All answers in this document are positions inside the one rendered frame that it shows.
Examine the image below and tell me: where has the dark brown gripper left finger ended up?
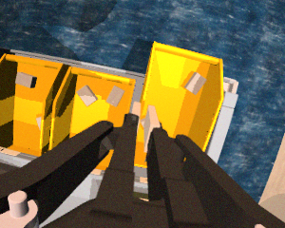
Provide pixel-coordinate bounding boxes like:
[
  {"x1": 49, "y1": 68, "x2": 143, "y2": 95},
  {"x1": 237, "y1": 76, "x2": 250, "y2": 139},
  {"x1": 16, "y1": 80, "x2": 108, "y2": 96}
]
[{"x1": 0, "y1": 102, "x2": 141, "y2": 228}]

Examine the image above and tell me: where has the grey metal shelf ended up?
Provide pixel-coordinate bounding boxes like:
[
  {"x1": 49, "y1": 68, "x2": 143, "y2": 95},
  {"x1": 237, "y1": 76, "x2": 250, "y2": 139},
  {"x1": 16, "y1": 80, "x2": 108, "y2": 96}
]
[{"x1": 0, "y1": 47, "x2": 238, "y2": 228}]

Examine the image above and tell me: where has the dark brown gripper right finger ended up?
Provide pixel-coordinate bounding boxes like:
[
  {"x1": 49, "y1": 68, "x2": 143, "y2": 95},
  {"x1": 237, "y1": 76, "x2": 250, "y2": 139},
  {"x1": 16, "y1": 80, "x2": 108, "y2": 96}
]
[{"x1": 143, "y1": 104, "x2": 285, "y2": 228}]

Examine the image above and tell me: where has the yellow bin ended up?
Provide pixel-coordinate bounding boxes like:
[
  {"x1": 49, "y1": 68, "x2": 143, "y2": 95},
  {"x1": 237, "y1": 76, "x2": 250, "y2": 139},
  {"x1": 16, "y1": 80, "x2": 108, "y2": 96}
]
[
  {"x1": 0, "y1": 54, "x2": 71, "y2": 156},
  {"x1": 49, "y1": 66, "x2": 136, "y2": 150},
  {"x1": 134, "y1": 42, "x2": 223, "y2": 168}
]

